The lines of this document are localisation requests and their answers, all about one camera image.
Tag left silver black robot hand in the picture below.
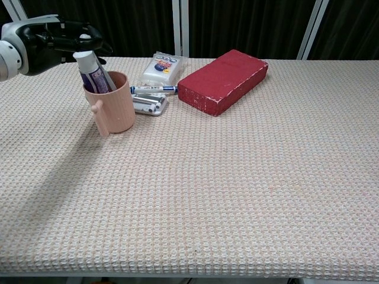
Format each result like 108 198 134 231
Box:
1 14 114 76

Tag purple white toothpaste tube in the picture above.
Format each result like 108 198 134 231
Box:
72 50 110 94

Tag grey toothbrush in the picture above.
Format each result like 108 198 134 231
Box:
79 33 118 92

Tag blue white marker pen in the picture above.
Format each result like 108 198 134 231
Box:
129 84 179 95

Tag white packet with blue print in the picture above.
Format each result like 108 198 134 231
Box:
139 51 188 88

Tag battery blister pack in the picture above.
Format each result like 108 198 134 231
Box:
131 92 168 117

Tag red brick-shaped block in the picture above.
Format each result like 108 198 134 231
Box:
176 49 269 117

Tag beige waffle-weave tablecloth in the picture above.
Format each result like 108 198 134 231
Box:
0 56 379 282

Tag white metal frame post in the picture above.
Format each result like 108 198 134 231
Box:
297 0 330 60
172 0 190 59
5 0 30 26

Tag pink cup with handle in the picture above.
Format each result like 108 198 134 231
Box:
83 70 137 138

